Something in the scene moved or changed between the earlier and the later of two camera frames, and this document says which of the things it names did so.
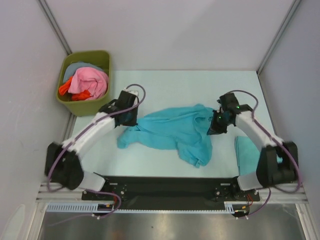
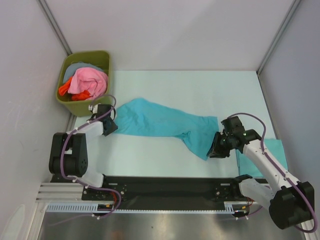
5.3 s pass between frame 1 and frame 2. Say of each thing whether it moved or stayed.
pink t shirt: stayed
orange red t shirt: stayed
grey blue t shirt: stayed
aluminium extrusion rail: stayed
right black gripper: moved
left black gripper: moved
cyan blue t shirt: moved
